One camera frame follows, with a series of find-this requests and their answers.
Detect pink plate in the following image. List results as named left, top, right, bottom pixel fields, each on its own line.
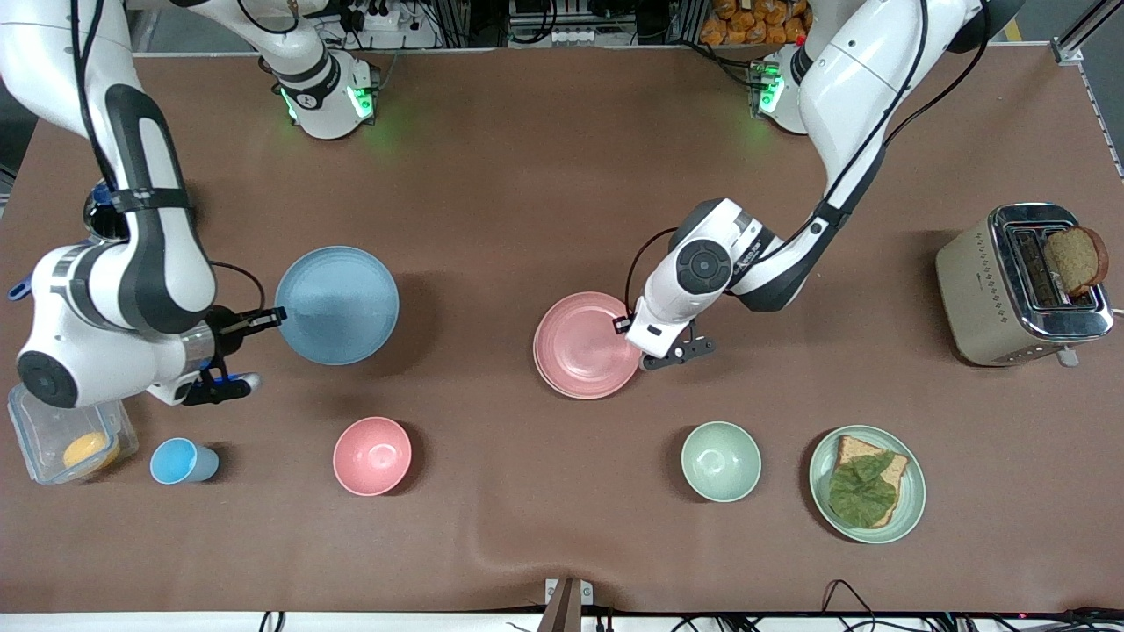
left=533, top=291, right=645, bottom=400

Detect blue plate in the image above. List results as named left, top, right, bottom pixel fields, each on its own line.
left=275, top=246, right=400, bottom=366

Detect beige plate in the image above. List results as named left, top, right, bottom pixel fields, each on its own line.
left=533, top=303, right=642, bottom=401

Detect blue cup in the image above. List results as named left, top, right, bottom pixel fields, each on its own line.
left=149, top=437, right=220, bottom=485

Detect green bowl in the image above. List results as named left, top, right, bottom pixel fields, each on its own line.
left=681, top=421, right=762, bottom=503

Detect black steel pot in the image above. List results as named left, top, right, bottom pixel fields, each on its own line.
left=83, top=180, right=134, bottom=243

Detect pink bowl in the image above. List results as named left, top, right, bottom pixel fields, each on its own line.
left=333, top=416, right=413, bottom=498

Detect brown table cover sheet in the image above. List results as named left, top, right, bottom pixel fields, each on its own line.
left=0, top=46, right=1124, bottom=615

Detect yellow round food piece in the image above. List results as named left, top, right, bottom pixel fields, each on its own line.
left=63, top=432, right=120, bottom=472

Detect clear plastic food container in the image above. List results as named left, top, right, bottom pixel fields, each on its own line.
left=7, top=382, right=140, bottom=485

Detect brown bread slice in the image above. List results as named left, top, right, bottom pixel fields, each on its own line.
left=830, top=434, right=910, bottom=528
left=1043, top=226, right=1111, bottom=298

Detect green lettuce leaf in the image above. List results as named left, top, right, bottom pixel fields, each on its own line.
left=828, top=452, right=898, bottom=529

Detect green plate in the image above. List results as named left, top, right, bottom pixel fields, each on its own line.
left=809, top=425, right=927, bottom=545

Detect beige chrome toaster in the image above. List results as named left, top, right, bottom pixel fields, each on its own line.
left=935, top=202, right=1116, bottom=368

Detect bag of orange buns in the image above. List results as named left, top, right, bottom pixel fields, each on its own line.
left=701, top=0, right=811, bottom=47

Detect white power strip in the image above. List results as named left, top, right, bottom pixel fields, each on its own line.
left=338, top=0, right=403, bottom=32

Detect metal table edge bracket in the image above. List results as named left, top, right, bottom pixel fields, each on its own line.
left=543, top=577, right=594, bottom=632

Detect aluminium frame profile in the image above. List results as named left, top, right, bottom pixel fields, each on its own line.
left=1052, top=0, right=1124, bottom=67

